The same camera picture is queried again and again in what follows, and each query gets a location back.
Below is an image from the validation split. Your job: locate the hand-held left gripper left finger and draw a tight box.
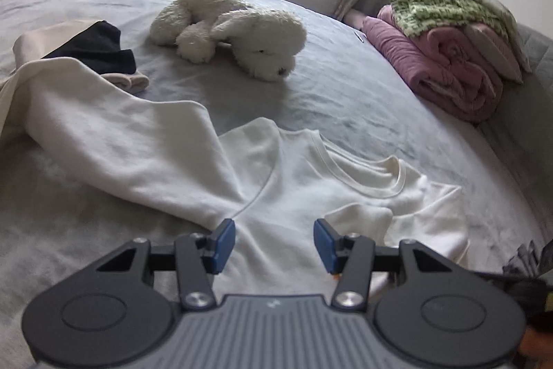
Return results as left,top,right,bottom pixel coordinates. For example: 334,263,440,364
93,219,237,311

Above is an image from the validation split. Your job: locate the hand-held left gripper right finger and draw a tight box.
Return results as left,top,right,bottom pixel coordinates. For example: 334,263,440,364
314,219,459,311

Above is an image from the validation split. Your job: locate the cream long-sleeved sweatshirt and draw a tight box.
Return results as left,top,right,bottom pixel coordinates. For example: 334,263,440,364
0,57,471,296

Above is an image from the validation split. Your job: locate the stack of folded dark and beige clothes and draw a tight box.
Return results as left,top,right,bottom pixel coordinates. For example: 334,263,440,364
13,20,150,95

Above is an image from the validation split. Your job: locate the bed with grey sheet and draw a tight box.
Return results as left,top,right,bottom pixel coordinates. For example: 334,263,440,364
0,0,553,369

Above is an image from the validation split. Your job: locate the grey quilted headboard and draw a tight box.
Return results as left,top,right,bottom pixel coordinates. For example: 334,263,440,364
475,23,553,223

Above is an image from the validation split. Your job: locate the pink folded quilt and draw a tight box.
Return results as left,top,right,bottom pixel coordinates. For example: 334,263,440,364
360,4,505,123

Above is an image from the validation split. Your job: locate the white plush dog toy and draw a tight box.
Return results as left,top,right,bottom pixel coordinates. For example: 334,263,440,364
150,0,307,83

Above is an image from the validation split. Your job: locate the pink bolster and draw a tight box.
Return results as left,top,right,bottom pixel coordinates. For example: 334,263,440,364
345,9,369,27

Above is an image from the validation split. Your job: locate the pink pillow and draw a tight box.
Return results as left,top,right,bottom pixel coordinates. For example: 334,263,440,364
464,23,524,84

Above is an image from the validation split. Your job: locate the grey pillow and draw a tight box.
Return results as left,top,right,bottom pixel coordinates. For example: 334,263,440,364
475,0,532,71

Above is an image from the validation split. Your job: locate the green patterned blanket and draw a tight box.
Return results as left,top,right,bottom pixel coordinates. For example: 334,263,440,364
386,0,497,39

